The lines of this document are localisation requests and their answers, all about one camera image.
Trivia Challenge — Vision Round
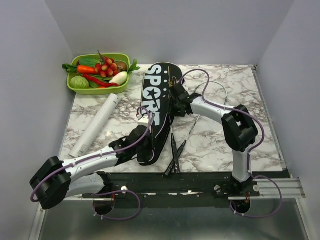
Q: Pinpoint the black racket cover bag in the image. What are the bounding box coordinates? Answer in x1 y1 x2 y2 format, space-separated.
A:
137 62 182 166

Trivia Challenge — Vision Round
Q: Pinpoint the white shuttlecock tube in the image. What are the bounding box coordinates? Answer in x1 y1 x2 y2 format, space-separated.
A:
69 93 121 158

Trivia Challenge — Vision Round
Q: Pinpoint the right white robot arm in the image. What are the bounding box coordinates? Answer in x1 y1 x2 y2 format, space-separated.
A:
169 83 258 196

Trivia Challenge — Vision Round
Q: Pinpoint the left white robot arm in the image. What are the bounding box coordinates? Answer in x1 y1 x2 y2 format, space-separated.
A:
29 125 155 210

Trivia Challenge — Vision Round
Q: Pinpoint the green leafy toy vegetable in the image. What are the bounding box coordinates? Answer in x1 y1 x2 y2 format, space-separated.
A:
127 59 141 75

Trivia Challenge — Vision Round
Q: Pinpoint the white toy radish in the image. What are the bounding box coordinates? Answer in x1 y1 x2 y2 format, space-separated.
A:
109 71 128 86

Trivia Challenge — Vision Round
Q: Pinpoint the red toy chili pepper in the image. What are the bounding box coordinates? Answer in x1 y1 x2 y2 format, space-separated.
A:
82 73 120 88

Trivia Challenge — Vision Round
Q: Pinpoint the red toy cherry bunch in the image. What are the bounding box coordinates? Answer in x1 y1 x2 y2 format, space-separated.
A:
94 56 119 78

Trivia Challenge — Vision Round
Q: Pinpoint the green plastic basket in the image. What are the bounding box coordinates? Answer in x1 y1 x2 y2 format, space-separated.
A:
62 52 131 95

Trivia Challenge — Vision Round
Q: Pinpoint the green toy cabbage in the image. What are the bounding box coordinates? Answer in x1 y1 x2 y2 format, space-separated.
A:
69 75 90 89

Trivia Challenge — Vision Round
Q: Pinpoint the orange toy carrot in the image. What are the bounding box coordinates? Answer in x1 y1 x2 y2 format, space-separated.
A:
76 65 97 75

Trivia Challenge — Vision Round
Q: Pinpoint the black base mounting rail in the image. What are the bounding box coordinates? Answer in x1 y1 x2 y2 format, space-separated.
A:
72 170 278 209

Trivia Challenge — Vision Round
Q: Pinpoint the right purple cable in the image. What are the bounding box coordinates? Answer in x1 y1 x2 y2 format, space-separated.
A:
174 68 283 218

